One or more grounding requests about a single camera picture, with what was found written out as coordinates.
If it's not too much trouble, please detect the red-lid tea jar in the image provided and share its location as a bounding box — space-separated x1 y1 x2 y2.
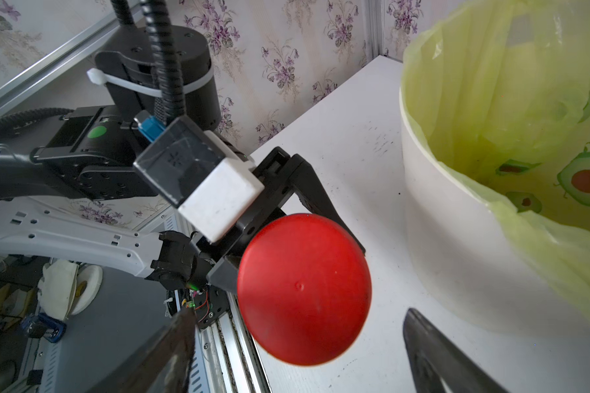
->
237 214 372 366

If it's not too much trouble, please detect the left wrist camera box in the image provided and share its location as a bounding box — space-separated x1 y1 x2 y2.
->
134 116 265 243

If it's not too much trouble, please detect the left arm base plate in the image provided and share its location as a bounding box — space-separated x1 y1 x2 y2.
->
164 286 230 330

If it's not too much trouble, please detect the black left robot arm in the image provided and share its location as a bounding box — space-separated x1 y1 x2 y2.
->
0 1 365 291

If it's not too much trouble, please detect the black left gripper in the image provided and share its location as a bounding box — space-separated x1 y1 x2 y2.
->
194 147 366 294

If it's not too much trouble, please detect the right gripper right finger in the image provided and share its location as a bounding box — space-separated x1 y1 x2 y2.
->
403 308 505 392

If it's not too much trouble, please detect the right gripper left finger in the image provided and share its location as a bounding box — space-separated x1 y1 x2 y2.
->
90 309 197 392

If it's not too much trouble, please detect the white trash bin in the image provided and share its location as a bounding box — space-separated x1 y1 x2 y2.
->
401 107 590 336

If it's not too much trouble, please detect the blue bottle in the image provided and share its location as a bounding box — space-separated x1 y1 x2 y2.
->
20 313 67 343

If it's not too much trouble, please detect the aluminium rail frame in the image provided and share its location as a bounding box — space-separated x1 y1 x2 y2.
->
188 291 271 392

